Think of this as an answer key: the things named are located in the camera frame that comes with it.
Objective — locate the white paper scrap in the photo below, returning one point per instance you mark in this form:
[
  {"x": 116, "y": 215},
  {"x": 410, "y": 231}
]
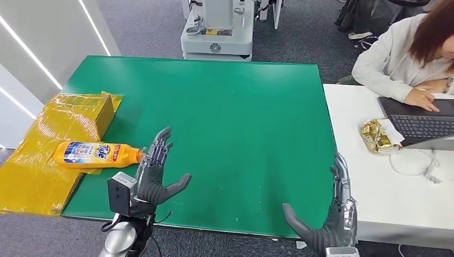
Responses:
[{"x": 300, "y": 245}]

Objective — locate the white charger adapter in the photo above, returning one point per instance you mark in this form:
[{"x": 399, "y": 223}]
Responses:
[{"x": 433, "y": 177}]

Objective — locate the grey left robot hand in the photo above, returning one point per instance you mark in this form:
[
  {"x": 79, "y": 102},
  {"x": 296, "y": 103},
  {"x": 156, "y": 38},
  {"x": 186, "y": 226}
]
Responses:
[{"x": 150, "y": 184}]

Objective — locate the person's right hand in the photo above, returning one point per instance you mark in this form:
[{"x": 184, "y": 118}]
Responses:
[{"x": 420, "y": 98}]

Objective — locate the wristwatch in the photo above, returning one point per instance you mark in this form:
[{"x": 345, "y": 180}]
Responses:
[{"x": 447, "y": 85}]

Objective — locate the gold foil snack packet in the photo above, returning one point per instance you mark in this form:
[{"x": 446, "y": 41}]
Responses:
[{"x": 376, "y": 136}]

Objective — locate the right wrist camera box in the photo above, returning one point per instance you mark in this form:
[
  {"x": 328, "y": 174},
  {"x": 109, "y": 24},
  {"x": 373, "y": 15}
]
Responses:
[{"x": 342, "y": 252}]

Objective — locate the black laptop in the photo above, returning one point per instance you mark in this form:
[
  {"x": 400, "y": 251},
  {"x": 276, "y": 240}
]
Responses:
[{"x": 422, "y": 124}]

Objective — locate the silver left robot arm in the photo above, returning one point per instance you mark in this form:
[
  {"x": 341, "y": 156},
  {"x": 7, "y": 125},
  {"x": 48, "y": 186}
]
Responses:
[{"x": 119, "y": 239}]

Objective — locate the white table leg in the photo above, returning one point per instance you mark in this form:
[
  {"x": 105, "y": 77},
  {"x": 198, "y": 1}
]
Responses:
[{"x": 277, "y": 14}]

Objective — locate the grey robot base machine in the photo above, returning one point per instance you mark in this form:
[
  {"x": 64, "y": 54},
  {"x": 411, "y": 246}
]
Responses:
[{"x": 216, "y": 39}]

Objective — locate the person's left hand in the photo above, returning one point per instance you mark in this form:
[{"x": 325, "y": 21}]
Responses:
[{"x": 434, "y": 86}]

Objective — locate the person's hand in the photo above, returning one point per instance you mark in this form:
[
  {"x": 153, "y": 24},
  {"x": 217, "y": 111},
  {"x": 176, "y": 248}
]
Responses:
[
  {"x": 434, "y": 86},
  {"x": 420, "y": 98}
]

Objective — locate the orange detergent bottle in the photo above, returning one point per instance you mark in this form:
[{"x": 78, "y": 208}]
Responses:
[{"x": 95, "y": 154}]

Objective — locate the yellow taped cardboard box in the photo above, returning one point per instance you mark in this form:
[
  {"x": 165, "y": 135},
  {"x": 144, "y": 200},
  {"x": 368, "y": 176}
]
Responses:
[{"x": 42, "y": 117}]

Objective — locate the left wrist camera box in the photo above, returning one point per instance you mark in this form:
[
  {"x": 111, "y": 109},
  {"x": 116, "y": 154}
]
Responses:
[{"x": 119, "y": 193}]

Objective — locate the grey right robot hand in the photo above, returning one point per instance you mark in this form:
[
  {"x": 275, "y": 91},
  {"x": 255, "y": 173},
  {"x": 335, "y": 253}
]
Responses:
[{"x": 335, "y": 230}]

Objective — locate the person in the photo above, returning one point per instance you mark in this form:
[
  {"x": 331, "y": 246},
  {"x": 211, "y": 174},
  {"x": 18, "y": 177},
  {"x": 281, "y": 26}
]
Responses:
[{"x": 386, "y": 60}]

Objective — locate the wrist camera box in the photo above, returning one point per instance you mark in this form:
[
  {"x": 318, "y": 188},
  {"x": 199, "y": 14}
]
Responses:
[
  {"x": 342, "y": 252},
  {"x": 119, "y": 193}
]

